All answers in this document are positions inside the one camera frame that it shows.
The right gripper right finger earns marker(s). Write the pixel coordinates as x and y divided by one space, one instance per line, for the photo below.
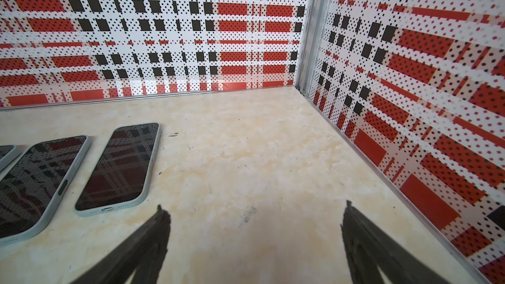
372 254

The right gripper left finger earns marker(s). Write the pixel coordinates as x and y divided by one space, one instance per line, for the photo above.
138 258

